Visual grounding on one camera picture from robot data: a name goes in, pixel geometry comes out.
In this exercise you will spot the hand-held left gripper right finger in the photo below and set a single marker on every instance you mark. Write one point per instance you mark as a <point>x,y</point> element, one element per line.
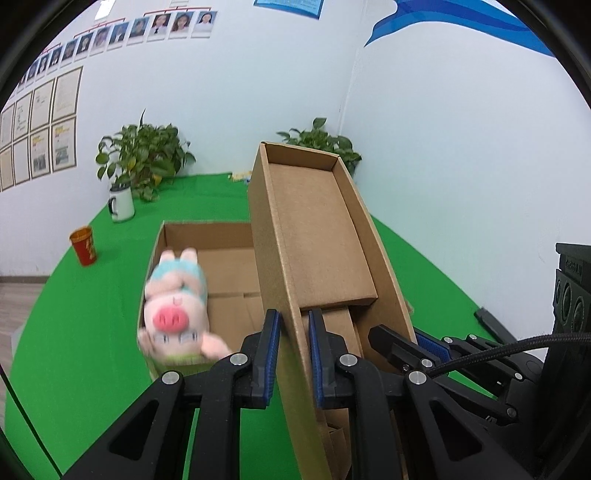
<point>317,355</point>

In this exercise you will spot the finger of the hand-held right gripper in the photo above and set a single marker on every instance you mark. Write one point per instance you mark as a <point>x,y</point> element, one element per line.
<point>434,347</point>
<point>392,346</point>

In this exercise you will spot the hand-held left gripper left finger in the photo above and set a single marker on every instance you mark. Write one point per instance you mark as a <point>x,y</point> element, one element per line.
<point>270,355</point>

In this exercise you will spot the large cardboard box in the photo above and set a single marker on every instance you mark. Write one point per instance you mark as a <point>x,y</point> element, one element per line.
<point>226,272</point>

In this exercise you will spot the pink pig plush toy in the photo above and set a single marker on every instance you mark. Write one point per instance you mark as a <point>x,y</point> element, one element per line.
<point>171,318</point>

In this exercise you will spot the narrow cardboard box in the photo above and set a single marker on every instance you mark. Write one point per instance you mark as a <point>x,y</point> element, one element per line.
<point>314,230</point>

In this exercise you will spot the flat black object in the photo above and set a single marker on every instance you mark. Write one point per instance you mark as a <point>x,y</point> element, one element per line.
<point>489,323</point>

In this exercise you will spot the green tablecloth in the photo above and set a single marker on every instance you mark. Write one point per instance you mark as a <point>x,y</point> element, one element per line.
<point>83,346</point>

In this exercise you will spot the white mug plant pot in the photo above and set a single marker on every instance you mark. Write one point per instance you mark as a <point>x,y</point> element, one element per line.
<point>123,205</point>

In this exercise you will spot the red cup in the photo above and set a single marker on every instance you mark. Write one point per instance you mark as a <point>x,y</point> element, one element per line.
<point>85,247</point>

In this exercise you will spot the leafy green potted plant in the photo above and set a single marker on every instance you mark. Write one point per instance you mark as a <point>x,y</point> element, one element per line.
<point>143,152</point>
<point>323,138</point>

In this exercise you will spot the group of framed certificates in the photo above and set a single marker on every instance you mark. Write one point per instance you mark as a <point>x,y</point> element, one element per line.
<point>41,134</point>

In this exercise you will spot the row of portrait photos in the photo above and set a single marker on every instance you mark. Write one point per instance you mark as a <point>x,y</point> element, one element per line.
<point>138,27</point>

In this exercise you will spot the blue wave wall decal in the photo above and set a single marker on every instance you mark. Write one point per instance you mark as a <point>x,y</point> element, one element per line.
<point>461,21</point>

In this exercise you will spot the blue wall poster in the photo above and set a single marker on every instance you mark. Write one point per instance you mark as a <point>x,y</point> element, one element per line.
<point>288,7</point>

